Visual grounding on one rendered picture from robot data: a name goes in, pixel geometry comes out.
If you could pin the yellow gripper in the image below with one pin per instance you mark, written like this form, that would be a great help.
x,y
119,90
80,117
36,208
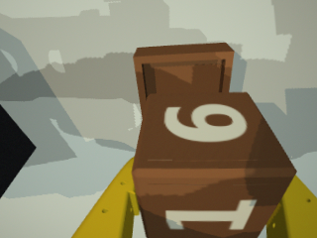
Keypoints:
x,y
112,216

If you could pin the brown number cube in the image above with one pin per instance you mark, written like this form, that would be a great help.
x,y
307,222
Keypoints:
x,y
207,165

